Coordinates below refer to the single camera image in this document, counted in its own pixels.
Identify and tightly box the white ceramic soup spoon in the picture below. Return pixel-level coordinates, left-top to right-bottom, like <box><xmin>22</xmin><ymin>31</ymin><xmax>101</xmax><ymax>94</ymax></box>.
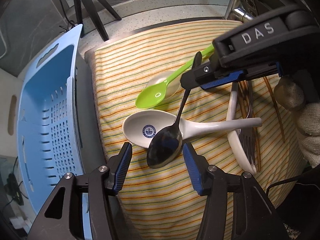
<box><xmin>226</xmin><ymin>83</ymin><xmax>257</xmax><ymax>175</ymax></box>

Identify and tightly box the metal fork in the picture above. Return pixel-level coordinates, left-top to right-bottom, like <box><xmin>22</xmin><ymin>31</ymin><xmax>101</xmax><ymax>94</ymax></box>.
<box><xmin>239</xmin><ymin>81</ymin><xmax>255</xmax><ymax>165</ymax></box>

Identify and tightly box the white ceramic logo spoon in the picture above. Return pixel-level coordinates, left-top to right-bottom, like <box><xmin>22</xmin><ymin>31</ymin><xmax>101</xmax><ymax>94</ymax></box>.
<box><xmin>122</xmin><ymin>109</ymin><xmax>262</xmax><ymax>148</ymax></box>

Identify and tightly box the clear plastic spoon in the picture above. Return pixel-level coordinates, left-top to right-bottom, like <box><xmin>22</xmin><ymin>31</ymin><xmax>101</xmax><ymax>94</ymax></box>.
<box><xmin>146</xmin><ymin>71</ymin><xmax>181</xmax><ymax>100</ymax></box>

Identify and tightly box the dark metal spoon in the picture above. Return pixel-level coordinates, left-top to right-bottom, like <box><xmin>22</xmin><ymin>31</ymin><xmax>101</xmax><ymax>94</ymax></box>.
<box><xmin>146</xmin><ymin>51</ymin><xmax>203</xmax><ymax>169</ymax></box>

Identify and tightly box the green plastic spoon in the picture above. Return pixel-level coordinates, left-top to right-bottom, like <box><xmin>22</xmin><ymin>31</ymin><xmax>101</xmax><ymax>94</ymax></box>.
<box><xmin>135</xmin><ymin>43</ymin><xmax>216</xmax><ymax>110</ymax></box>

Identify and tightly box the chrome kitchen faucet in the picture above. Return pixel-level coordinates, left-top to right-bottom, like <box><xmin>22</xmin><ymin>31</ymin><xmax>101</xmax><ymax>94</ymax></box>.
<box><xmin>223</xmin><ymin>0</ymin><xmax>254</xmax><ymax>23</ymax></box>

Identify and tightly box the gloved right hand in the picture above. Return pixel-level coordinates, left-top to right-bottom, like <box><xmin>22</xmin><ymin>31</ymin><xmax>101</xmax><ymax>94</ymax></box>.
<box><xmin>273</xmin><ymin>77</ymin><xmax>319</xmax><ymax>168</ymax></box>

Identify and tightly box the striped yellow cloth mat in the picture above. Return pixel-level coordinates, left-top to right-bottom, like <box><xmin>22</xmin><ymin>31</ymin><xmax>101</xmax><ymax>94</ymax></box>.
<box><xmin>89</xmin><ymin>20</ymin><xmax>306</xmax><ymax>239</ymax></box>

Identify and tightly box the blue plastic drain basket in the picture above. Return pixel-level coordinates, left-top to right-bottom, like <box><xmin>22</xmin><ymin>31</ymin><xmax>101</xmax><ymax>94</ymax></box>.
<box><xmin>16</xmin><ymin>23</ymin><xmax>91</xmax><ymax>240</ymax></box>

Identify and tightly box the white cutting board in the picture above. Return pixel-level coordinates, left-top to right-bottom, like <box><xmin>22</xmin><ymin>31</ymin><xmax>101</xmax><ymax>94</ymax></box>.
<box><xmin>1</xmin><ymin>69</ymin><xmax>23</xmax><ymax>157</ymax></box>

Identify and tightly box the black power cable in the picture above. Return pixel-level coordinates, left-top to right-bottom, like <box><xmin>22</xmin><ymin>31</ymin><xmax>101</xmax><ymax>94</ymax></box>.
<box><xmin>53</xmin><ymin>0</ymin><xmax>78</xmax><ymax>34</ymax></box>

